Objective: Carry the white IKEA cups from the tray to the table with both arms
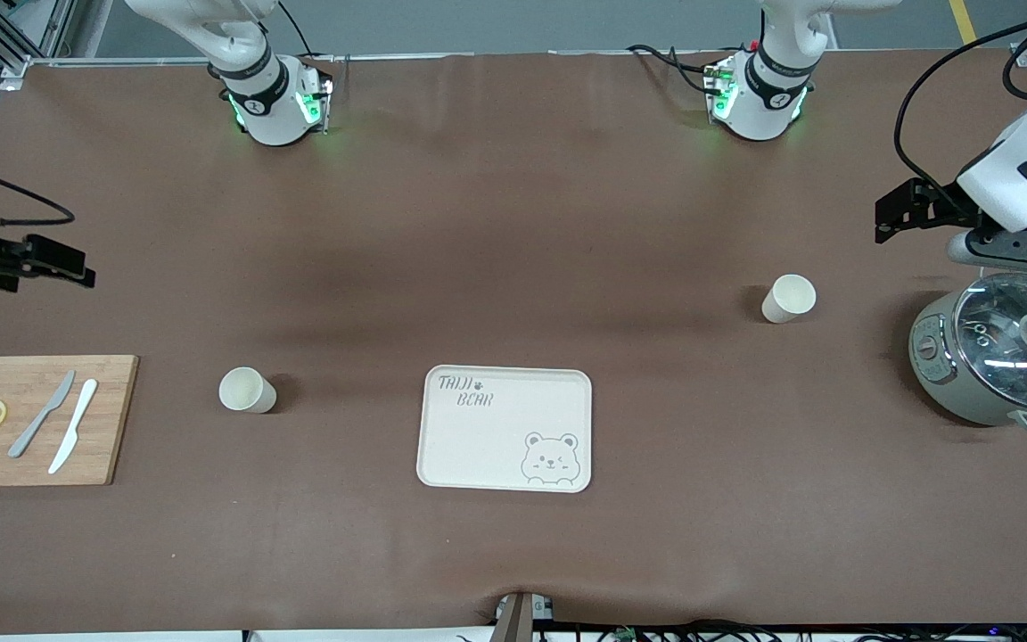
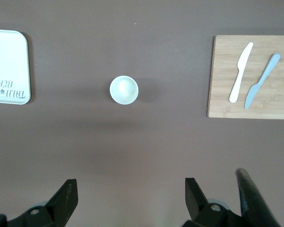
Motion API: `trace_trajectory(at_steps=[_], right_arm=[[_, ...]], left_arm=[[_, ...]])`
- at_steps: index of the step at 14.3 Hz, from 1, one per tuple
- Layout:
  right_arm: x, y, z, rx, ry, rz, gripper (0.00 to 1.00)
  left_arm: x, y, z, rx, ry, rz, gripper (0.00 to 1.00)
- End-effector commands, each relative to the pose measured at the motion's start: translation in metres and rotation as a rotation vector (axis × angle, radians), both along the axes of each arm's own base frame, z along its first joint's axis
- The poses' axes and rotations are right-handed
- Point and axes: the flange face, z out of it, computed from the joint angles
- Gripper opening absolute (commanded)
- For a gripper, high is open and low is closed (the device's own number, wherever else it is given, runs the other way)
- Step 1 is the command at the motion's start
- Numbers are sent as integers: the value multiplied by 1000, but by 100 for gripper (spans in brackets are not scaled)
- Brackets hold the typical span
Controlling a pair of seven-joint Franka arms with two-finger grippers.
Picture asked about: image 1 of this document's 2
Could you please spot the grey electric cooking pot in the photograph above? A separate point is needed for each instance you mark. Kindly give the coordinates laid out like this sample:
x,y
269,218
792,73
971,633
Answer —
x,y
941,392

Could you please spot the glass pot lid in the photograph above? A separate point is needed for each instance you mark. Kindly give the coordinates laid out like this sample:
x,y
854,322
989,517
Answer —
x,y
995,357

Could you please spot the cream bear print tray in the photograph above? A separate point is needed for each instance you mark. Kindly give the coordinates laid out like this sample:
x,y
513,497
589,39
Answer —
x,y
487,446

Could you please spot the white plastic cup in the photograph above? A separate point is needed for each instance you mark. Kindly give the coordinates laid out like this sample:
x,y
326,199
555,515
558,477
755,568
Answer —
x,y
246,390
785,299

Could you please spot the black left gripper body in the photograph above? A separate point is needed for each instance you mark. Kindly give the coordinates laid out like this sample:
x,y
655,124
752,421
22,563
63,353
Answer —
x,y
947,207

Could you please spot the grey plastic knife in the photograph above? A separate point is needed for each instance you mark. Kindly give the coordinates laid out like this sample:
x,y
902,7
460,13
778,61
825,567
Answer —
x,y
41,415

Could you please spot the bamboo cutting board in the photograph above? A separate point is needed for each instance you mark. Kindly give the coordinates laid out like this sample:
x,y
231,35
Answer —
x,y
112,428

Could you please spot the small grey connector box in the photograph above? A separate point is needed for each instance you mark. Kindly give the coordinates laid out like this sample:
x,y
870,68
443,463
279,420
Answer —
x,y
542,609

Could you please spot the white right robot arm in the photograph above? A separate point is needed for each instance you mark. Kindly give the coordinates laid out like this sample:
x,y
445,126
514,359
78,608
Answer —
x,y
268,107

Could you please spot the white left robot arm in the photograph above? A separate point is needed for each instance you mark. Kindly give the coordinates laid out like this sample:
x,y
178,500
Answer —
x,y
768,98

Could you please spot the white plastic knife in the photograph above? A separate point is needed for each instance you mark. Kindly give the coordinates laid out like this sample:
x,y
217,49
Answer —
x,y
74,426

